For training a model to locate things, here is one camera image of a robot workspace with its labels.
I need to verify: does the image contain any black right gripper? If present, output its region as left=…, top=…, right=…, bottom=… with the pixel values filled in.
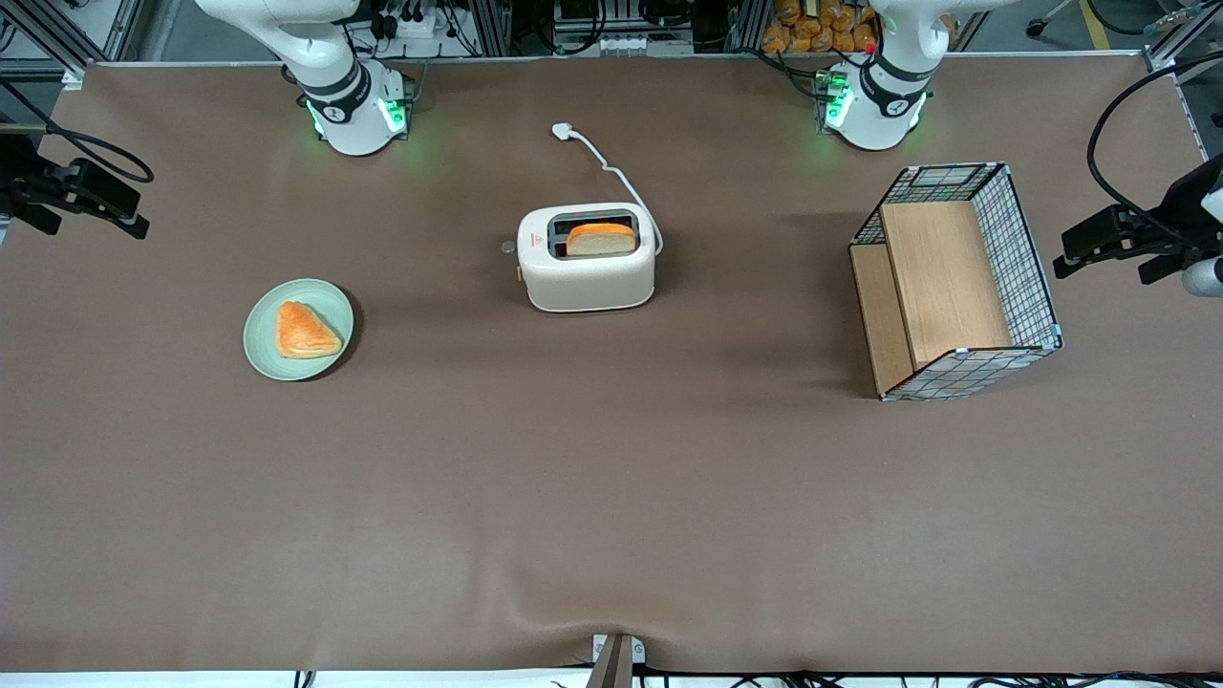
left=0, top=134, right=152, bottom=241

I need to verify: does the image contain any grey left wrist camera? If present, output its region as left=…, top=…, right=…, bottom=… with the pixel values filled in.
left=1182, top=256, right=1223, bottom=298

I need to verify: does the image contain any bag of orange buns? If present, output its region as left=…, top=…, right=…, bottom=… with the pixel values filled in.
left=762, top=0, right=880, bottom=54

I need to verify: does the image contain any pale green round plate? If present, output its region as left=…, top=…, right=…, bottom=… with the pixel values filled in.
left=243, top=278, right=354, bottom=382

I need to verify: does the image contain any wire basket with wooden shelf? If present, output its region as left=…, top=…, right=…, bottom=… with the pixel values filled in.
left=848, top=161, right=1063, bottom=402

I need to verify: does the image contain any brown table cover mat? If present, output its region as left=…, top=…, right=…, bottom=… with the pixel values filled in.
left=0, top=53, right=1223, bottom=675

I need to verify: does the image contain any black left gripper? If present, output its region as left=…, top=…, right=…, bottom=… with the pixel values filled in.
left=1054, top=153, right=1223, bottom=285

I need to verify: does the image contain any white power strip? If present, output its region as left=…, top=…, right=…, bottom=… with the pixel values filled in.
left=368, top=0, right=455, bottom=41

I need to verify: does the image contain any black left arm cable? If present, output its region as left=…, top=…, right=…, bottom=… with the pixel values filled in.
left=1087, top=53, right=1223, bottom=240

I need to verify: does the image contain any cream white toaster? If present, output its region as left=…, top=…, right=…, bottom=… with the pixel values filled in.
left=501, top=202, right=660, bottom=313

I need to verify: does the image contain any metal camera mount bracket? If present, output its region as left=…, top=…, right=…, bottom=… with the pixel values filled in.
left=585, top=633, right=647, bottom=688

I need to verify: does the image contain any bread slice with orange crust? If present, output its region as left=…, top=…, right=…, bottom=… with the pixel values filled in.
left=567, top=222, right=637, bottom=257

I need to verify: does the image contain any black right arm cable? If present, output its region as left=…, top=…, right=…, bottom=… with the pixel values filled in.
left=0, top=81, right=155, bottom=184

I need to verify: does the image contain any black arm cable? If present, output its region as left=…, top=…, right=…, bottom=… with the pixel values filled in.
left=1087, top=53, right=1223, bottom=240
left=0, top=81, right=155, bottom=184

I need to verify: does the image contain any aluminium frame strut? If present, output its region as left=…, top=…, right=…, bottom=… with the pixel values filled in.
left=0, top=0, right=144, bottom=89
left=1142, top=0, right=1223, bottom=73

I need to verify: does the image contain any triangular orange pastry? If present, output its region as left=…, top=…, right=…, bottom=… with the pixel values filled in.
left=276, top=301, right=343, bottom=360

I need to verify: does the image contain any white toaster power cord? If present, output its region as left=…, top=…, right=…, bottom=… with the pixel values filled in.
left=551, top=121, right=664, bottom=257

